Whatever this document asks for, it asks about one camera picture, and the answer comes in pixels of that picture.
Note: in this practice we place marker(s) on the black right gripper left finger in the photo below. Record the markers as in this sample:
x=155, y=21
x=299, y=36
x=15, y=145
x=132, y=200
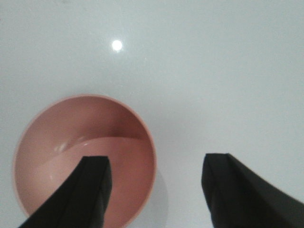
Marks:
x=81, y=201

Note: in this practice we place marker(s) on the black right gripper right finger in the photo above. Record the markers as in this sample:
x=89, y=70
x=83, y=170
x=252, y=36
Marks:
x=239, y=198

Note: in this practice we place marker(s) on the pink bowl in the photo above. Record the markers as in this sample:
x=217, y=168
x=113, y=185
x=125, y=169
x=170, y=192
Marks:
x=86, y=125

